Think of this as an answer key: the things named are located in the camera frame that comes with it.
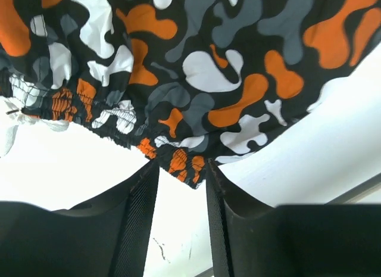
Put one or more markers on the orange grey camouflage shorts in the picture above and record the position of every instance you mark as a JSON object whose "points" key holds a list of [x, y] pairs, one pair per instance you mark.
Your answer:
{"points": [[184, 81]]}

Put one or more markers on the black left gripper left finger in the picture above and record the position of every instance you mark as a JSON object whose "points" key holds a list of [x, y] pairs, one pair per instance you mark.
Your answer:
{"points": [[107, 235]]}

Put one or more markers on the aluminium table edge rail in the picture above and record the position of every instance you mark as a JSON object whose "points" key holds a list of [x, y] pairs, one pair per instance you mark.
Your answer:
{"points": [[359, 192]]}

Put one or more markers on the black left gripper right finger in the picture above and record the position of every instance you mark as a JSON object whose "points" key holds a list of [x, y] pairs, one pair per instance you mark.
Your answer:
{"points": [[251, 238]]}

